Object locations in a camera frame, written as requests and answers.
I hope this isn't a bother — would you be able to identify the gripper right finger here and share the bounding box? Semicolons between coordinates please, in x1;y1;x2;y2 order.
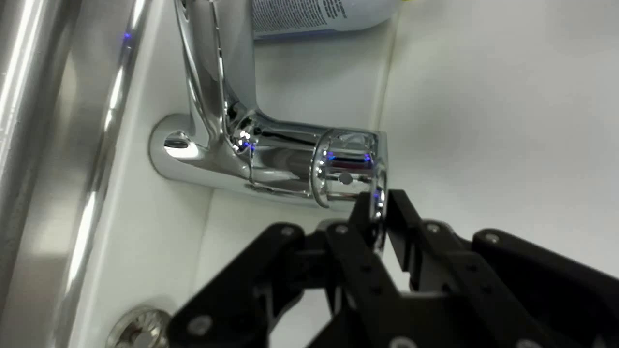
386;189;619;348

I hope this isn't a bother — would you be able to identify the chrome tap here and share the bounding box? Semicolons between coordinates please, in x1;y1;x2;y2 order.
147;0;390;257

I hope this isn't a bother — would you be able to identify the white bottle with printed label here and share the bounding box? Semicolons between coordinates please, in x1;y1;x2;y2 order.
251;0;403;40

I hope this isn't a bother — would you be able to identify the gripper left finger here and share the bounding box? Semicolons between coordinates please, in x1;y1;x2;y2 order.
166;191;403;348

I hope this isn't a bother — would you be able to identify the stainless steel sink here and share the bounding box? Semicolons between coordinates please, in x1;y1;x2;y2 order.
0;0;151;348

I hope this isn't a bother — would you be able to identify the round metal sink strainer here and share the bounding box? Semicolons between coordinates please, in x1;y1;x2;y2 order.
105;304;173;348

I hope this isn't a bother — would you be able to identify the chrome tap handle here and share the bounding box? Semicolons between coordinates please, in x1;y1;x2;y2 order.
311;128;390;257

